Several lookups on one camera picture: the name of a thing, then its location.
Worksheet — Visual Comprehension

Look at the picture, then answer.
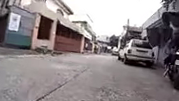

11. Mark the row of distant buildings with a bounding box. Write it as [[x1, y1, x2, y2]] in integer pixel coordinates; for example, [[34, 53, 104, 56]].
[[64, 10, 100, 54]]

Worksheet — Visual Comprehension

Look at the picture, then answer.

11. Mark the grey concrete road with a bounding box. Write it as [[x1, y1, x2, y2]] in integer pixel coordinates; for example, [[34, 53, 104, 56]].
[[0, 37, 179, 101]]

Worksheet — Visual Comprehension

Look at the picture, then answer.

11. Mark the white car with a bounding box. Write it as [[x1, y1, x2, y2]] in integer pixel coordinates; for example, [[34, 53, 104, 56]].
[[116, 36, 158, 69]]

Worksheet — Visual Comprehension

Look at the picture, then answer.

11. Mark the beige building with brown gate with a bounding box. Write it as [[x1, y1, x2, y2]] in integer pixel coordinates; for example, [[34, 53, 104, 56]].
[[0, 0, 93, 58]]

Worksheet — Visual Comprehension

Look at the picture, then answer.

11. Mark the grey building with awning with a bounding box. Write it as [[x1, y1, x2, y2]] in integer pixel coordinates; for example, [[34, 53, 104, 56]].
[[136, 0, 179, 72]]

